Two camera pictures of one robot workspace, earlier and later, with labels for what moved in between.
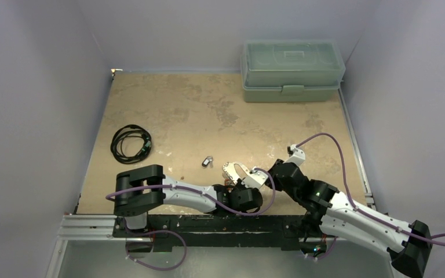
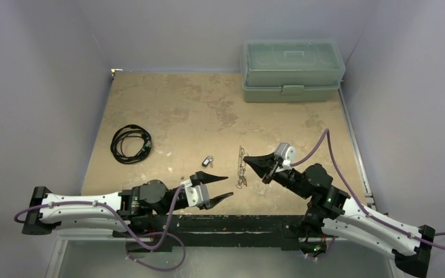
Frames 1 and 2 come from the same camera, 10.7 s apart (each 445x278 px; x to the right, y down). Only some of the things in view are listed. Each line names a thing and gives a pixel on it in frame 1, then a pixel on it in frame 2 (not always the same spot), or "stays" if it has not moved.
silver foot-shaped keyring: (229, 168) -> (241, 171)
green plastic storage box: (291, 70) stays
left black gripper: (239, 185) -> (203, 178)
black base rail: (220, 232) stays
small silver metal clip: (208, 161) stays
